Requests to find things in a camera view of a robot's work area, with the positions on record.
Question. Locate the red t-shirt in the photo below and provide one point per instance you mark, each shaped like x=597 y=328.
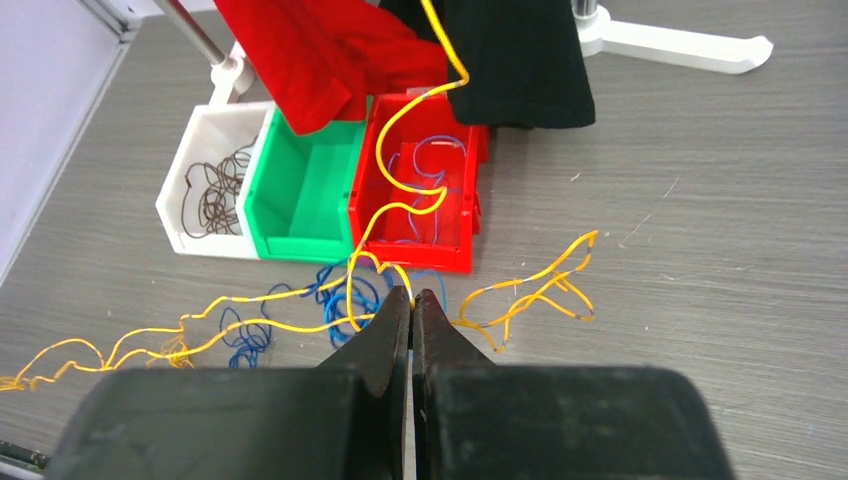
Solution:
x=321 y=60

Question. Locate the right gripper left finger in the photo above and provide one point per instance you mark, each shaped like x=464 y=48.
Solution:
x=341 y=419

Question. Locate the white plastic bin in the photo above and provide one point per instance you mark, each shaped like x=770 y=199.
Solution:
x=201 y=202

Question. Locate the white clothes rack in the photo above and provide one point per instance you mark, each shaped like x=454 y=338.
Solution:
x=232 y=75

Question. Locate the green plastic bin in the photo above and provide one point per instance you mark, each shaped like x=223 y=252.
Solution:
x=296 y=206

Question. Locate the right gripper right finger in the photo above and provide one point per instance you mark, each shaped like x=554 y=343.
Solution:
x=475 y=419

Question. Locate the red plastic bin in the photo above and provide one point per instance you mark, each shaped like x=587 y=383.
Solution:
x=414 y=198

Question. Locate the black t-shirt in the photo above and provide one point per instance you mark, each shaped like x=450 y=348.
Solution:
x=525 y=63

